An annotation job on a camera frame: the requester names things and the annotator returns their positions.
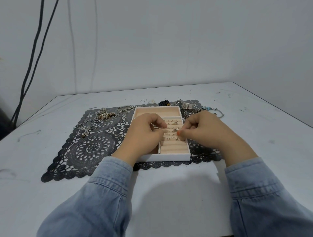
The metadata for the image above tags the person's right hand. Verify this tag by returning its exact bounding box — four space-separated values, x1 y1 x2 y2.
177 112 239 157

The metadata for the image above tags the person's left hand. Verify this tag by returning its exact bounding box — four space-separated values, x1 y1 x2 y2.
119 113 168 162

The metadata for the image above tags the person's left forearm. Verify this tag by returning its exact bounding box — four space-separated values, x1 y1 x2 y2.
37 148 140 237

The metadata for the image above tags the person's right forearm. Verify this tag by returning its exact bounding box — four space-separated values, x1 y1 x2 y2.
215 140 313 237

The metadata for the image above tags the group of gold rings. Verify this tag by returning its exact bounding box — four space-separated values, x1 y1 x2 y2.
162 119 186 142

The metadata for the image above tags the white jewelry box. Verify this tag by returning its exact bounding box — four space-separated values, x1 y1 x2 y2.
111 107 191 162

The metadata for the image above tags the silver wrist watch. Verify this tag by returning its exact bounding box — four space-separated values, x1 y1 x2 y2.
174 100 195 110

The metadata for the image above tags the black lace placemat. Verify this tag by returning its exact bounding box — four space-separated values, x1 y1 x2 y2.
41 99 223 182

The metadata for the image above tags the turquoise bead bracelet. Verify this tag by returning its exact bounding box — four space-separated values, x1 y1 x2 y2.
202 106 224 119

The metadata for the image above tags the silver chain necklace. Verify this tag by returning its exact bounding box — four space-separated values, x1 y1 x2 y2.
117 105 135 117

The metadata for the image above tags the gold ornate necklace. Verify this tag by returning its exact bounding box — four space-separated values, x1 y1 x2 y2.
97 107 117 120

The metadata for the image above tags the black cable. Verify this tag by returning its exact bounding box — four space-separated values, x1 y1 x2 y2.
13 0 60 126
11 0 45 124

